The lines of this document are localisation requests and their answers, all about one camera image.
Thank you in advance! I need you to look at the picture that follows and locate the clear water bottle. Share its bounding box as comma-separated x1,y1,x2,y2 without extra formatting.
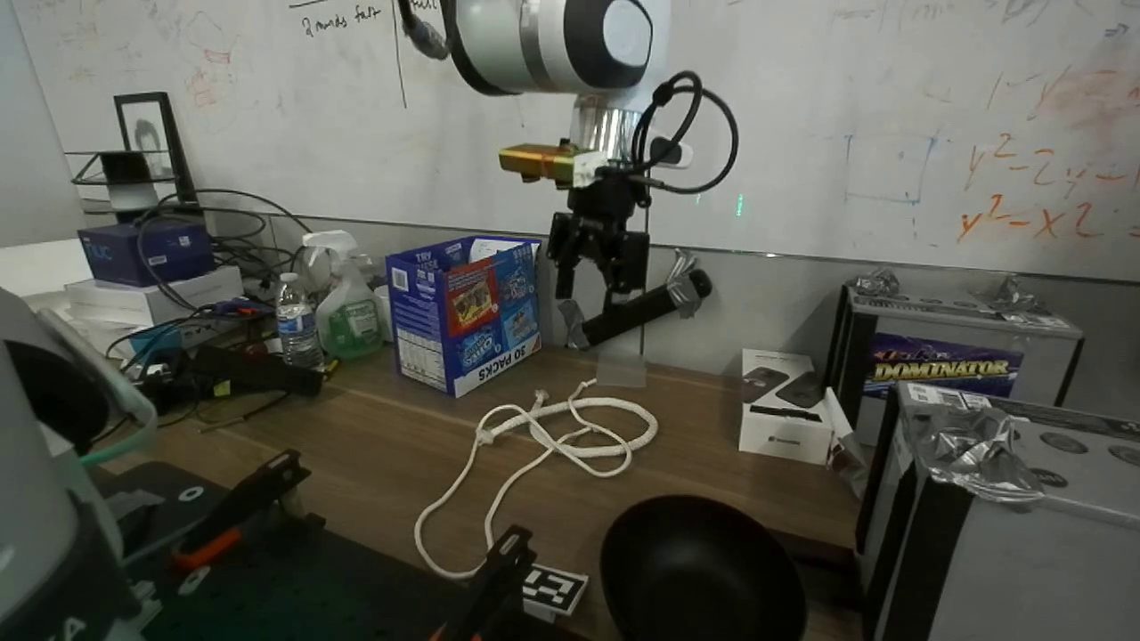
273,272,324,372

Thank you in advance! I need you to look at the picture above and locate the bundle of black cables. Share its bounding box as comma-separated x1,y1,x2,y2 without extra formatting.
105,187,314,428

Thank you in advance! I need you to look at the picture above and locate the black picture frame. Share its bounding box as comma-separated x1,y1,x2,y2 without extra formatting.
113,91,200,207

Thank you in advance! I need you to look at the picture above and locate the black bowl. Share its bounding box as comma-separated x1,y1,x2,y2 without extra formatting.
598,495,810,641

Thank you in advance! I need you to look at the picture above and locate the dark blue box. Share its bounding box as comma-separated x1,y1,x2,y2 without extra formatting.
77,219,216,288

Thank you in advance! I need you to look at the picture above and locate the grey battery with crumpled foil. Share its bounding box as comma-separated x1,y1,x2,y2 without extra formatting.
853,381,1140,641

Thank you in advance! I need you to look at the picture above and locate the black wire rack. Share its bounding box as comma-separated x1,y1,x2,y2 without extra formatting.
65,148,181,217

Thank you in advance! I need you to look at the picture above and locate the grey battery with blue label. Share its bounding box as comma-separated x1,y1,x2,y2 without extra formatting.
825,272,1086,448

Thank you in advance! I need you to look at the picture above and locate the black clamp with orange trigger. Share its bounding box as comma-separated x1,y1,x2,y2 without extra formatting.
429,524,538,641
169,449,314,573

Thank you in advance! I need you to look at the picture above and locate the whiteboard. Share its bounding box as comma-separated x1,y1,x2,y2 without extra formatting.
11,0,1140,284

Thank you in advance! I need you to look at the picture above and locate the green spray bottle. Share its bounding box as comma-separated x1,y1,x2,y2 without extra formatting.
301,229,387,361

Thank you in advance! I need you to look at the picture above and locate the black and white marker tag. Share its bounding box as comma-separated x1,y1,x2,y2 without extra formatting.
519,564,590,622

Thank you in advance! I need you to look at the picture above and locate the white rope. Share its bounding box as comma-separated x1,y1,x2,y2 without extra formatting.
413,377,661,581

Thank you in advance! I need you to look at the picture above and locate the white box with black print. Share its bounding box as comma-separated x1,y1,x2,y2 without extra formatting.
737,348,840,467

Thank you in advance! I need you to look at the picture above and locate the flat white box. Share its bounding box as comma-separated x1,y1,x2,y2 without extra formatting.
65,265,245,328

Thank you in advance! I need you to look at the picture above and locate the black cylinder with foil ends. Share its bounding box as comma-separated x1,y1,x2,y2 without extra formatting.
559,251,714,351

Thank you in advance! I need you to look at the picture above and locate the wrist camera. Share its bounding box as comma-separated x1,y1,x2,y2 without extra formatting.
498,142,608,190

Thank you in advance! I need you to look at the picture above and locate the blue cardboard box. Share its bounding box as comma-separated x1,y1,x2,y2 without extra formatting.
385,235,543,400

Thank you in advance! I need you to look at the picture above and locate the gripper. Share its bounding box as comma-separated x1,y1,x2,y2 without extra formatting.
545,167,653,301

